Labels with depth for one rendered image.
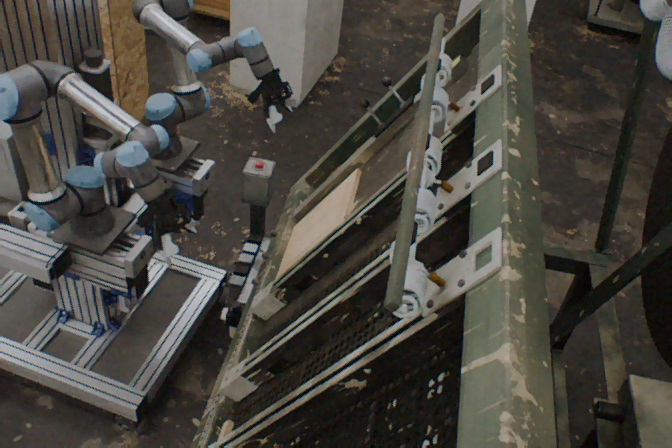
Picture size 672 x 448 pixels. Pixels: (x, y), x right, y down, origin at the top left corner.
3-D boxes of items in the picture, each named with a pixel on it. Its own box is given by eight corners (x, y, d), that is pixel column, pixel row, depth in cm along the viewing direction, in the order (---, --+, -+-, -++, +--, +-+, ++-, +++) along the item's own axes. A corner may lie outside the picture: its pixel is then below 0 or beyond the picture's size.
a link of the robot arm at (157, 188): (129, 190, 180) (145, 173, 186) (137, 204, 183) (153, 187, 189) (150, 187, 177) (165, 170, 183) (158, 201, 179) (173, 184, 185)
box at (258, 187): (249, 187, 306) (249, 155, 295) (274, 192, 305) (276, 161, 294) (241, 204, 297) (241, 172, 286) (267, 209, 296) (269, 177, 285)
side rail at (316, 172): (326, 185, 297) (306, 171, 294) (515, 10, 233) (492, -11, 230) (323, 194, 293) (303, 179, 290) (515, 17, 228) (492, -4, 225)
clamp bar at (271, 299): (271, 303, 238) (215, 267, 232) (529, 90, 169) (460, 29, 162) (264, 325, 231) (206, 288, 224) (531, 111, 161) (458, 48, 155)
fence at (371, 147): (303, 214, 277) (295, 209, 275) (469, 61, 221) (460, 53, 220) (300, 222, 273) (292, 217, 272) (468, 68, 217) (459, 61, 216)
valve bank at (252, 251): (244, 255, 298) (245, 215, 283) (276, 262, 297) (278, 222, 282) (207, 344, 260) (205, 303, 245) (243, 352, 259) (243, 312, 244)
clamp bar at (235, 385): (244, 380, 213) (181, 342, 207) (535, 167, 143) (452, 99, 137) (235, 407, 206) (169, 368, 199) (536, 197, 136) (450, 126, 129)
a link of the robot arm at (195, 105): (168, 120, 275) (139, -15, 247) (198, 108, 284) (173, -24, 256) (185, 127, 267) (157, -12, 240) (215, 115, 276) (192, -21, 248)
